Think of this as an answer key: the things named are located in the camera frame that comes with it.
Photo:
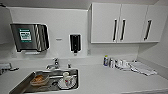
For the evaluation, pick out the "black soap dispenser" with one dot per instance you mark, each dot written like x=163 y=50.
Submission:
x=74 y=42

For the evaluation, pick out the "small chrome sink sprayer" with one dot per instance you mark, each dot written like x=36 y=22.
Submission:
x=69 y=65

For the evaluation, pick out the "small blue-label bottle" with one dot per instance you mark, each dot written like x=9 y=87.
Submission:
x=105 y=60

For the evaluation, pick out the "chrome faucet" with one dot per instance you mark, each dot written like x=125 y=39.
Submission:
x=55 y=64

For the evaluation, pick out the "white mug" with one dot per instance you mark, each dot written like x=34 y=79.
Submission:
x=68 y=78

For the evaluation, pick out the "white plate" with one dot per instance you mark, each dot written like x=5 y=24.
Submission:
x=74 y=86

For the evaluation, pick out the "steel paper towel dispenser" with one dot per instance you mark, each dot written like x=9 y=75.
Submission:
x=30 y=36

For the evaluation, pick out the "orange bowl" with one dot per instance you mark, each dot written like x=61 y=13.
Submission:
x=39 y=80

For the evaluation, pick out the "steel sink basin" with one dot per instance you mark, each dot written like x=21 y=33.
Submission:
x=21 y=87

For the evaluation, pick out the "white wall power outlet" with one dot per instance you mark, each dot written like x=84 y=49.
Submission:
x=88 y=52

